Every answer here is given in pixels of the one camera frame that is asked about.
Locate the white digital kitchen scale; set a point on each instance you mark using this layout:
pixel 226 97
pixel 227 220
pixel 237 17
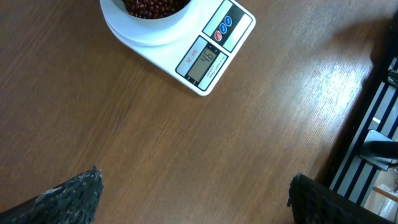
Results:
pixel 197 50

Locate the white bowl on scale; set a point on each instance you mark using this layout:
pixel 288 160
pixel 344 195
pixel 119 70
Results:
pixel 164 22

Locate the red beans in bowl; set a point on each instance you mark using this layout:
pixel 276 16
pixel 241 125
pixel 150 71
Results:
pixel 154 9

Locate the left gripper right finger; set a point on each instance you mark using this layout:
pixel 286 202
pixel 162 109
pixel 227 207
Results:
pixel 311 202

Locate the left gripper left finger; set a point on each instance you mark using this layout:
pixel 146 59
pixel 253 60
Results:
pixel 74 201

